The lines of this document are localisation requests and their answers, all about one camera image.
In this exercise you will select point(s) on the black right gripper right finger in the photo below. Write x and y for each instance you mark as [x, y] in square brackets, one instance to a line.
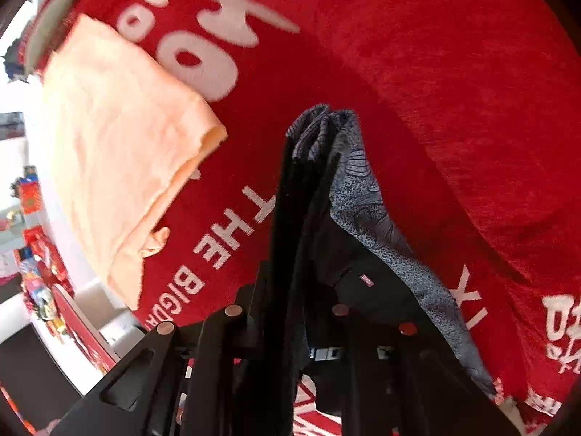
[395, 379]

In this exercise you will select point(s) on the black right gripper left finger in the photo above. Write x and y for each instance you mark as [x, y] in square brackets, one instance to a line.
[188, 380]

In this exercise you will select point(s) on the black pants grey waistband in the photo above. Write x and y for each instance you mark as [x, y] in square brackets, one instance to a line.
[333, 242]

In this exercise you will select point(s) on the peach folded cloth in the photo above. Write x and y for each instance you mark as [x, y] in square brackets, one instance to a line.
[128, 137]

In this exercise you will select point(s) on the red printed bed blanket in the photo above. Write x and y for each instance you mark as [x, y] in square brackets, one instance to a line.
[469, 112]

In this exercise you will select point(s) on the red patterned pillow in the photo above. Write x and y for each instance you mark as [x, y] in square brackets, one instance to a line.
[43, 33]

